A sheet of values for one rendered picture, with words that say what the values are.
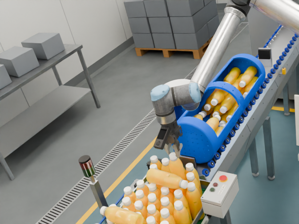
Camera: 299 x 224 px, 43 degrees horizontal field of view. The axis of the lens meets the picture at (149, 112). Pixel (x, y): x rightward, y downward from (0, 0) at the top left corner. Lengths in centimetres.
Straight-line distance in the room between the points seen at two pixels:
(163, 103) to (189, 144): 52
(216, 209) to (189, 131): 50
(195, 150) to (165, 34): 396
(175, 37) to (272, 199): 331
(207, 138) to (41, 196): 236
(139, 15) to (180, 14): 75
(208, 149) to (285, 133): 196
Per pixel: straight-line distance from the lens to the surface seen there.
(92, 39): 626
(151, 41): 618
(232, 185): 186
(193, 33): 570
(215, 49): 188
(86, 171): 201
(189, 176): 191
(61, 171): 424
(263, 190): 339
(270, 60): 317
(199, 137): 209
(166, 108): 171
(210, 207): 182
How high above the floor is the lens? 236
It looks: 30 degrees down
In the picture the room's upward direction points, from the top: 15 degrees counter-clockwise
